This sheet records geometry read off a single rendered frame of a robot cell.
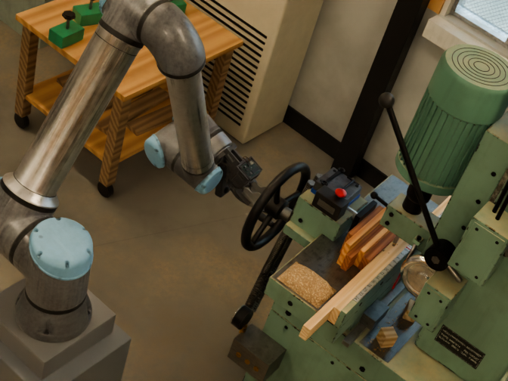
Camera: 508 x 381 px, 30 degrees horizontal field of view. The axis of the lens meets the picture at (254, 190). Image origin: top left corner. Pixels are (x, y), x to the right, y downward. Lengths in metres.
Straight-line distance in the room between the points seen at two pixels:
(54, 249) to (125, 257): 1.25
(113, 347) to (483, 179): 1.04
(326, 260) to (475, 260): 0.45
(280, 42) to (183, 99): 1.55
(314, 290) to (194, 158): 0.50
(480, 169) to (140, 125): 1.87
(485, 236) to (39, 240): 1.00
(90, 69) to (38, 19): 1.39
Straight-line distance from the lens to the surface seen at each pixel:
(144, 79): 3.40
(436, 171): 2.17
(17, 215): 2.33
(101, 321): 2.46
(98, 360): 2.48
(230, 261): 3.56
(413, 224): 2.33
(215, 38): 3.70
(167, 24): 2.14
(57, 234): 2.27
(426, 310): 2.22
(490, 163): 2.11
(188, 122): 2.36
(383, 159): 4.02
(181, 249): 3.55
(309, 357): 2.50
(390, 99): 2.07
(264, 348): 2.51
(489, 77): 2.09
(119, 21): 2.20
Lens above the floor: 2.53
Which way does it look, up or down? 41 degrees down
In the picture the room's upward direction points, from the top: 18 degrees clockwise
